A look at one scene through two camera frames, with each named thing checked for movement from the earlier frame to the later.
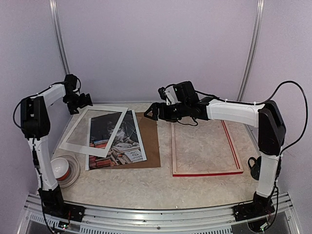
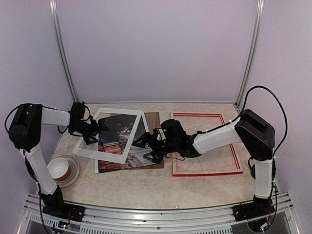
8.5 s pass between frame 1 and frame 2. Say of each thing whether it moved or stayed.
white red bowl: stayed
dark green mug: stayed
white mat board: moved
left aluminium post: stayed
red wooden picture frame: stayed
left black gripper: moved
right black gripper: moved
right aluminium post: stayed
